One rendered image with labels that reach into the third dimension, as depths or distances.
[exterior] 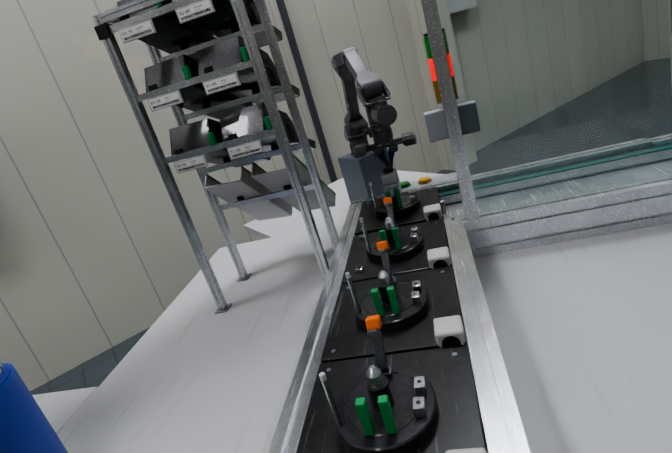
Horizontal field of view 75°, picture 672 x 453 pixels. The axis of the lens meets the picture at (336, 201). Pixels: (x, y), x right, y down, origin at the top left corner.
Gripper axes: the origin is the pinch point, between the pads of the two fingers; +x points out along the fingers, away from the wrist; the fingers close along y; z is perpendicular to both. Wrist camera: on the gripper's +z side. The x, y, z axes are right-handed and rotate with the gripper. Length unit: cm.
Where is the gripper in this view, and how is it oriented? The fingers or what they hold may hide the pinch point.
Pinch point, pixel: (388, 160)
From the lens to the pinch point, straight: 132.9
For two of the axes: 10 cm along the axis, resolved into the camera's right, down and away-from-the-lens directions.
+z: 1.5, -3.7, 9.2
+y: -9.5, 2.0, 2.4
